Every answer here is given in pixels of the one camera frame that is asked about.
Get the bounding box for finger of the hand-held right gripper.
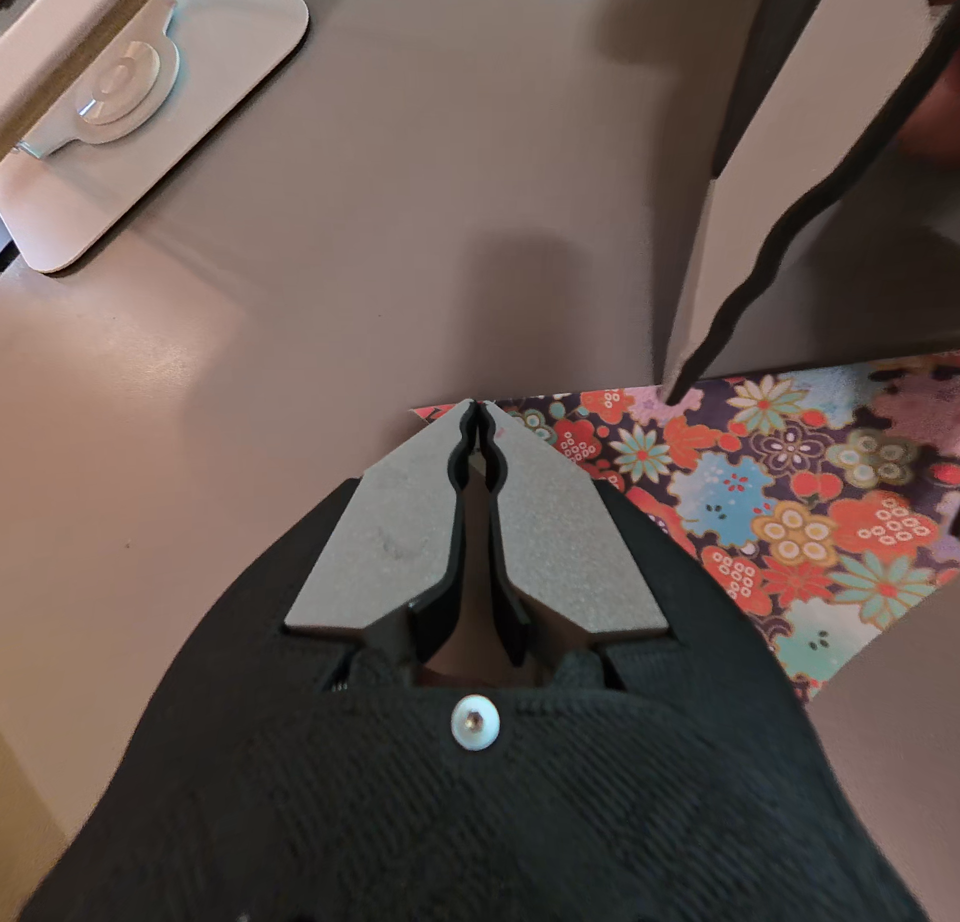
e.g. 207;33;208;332
658;0;960;409

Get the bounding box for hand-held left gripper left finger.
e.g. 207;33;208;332
282;399;481;668

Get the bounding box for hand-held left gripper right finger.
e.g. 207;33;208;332
478;399;670;668

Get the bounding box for floral patterned origami paper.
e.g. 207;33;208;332
408;348;960;706

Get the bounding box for silver monitor stand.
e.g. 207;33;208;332
0;0;310;274

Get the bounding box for pale monitor panel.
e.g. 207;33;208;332
0;0;189;128

